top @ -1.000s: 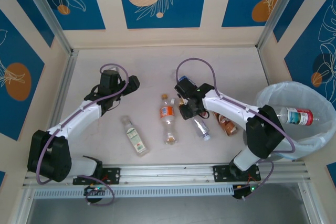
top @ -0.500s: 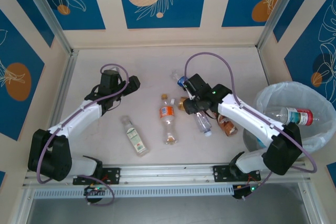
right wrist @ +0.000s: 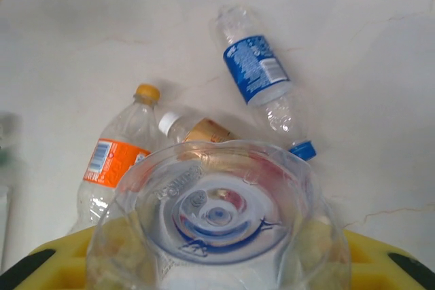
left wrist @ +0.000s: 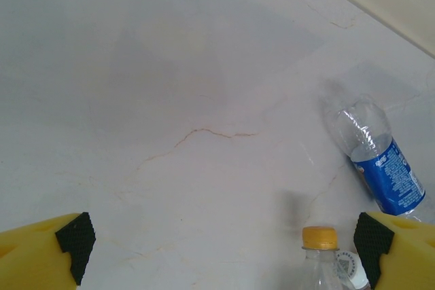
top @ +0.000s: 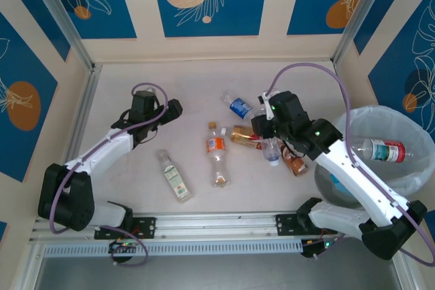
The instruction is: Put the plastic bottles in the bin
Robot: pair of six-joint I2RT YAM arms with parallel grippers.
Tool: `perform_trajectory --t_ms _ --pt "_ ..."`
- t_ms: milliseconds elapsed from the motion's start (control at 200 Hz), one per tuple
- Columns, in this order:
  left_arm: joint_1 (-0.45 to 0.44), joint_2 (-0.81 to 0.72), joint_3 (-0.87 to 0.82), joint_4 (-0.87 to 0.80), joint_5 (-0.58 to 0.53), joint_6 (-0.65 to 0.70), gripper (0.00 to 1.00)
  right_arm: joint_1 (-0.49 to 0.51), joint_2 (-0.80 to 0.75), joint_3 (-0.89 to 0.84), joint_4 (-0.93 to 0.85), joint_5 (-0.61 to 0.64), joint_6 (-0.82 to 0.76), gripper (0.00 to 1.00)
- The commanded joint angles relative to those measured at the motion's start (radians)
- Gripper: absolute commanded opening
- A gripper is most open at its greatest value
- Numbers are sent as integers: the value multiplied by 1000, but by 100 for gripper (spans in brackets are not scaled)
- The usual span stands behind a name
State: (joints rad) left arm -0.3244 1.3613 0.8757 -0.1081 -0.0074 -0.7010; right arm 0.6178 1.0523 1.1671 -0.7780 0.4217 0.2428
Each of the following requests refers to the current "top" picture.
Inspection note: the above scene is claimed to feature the gray slotted cable duct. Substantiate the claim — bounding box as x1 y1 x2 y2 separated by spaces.
43 238 305 257

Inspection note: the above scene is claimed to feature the gray waste bin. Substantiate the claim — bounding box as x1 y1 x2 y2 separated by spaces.
314 163 364 210

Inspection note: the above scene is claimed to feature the green label clear bottle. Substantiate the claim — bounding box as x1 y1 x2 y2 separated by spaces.
156 149 194 204

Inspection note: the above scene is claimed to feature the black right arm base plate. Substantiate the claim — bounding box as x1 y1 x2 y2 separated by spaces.
275 213 341 236

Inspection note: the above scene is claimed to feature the brown label plastic bottle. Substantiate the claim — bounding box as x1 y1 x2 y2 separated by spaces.
280 143 309 177

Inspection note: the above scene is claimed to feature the aluminium frame post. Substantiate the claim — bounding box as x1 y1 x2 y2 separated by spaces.
332 0 400 67
23 0 95 71

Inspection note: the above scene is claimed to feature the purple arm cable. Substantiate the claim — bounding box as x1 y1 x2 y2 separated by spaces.
49 81 169 267
266 61 435 267

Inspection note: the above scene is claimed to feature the red label plastic bottle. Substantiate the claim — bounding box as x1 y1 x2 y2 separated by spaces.
349 137 416 164

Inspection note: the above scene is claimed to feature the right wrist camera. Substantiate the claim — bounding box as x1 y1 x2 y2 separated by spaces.
258 90 278 122

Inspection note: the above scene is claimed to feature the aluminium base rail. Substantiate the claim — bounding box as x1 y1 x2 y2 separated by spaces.
29 211 341 242

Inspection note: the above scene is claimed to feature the blue label plastic bottle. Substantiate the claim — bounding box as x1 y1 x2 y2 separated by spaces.
222 90 256 125

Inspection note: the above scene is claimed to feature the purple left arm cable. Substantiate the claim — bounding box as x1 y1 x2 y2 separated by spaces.
49 81 169 267

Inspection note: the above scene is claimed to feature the small clear plastic bottle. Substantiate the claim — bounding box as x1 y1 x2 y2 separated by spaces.
261 137 283 168

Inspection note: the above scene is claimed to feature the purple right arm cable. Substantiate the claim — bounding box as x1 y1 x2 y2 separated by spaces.
266 61 435 267

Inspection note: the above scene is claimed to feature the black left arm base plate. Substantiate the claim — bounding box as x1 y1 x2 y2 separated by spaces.
94 217 157 240

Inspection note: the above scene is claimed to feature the aluminium side rail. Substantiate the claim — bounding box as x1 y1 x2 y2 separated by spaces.
66 64 103 168

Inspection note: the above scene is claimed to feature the golden tea plastic bottle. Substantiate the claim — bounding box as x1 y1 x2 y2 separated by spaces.
220 125 265 151

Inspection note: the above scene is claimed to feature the white trash bin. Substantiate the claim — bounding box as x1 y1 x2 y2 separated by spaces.
331 105 435 198

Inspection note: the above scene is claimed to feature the orange label plastic bottle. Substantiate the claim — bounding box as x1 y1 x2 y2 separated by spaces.
203 122 234 189

